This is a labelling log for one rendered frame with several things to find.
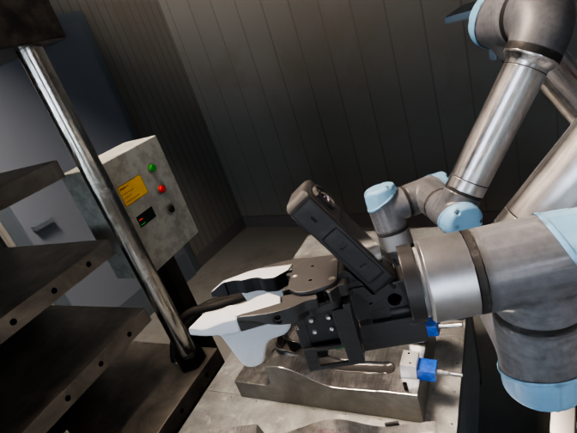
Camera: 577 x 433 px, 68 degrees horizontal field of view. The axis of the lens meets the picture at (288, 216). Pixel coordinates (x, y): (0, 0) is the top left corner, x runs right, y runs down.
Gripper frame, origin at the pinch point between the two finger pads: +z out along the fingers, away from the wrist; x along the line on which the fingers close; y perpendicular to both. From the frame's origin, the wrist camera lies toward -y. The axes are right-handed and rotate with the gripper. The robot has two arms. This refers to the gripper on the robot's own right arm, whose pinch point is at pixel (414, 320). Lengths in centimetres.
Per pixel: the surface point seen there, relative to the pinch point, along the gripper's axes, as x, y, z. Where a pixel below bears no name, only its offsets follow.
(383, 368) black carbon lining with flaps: -10.3, -7.6, 6.2
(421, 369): -12.4, 2.2, 5.0
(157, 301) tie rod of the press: -11, -71, -21
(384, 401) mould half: -17.0, -7.0, 9.9
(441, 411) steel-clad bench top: -12.5, 3.6, 16.5
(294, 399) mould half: -16.7, -31.6, 10.1
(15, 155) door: 64, -227, -95
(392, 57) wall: 206, -32, -67
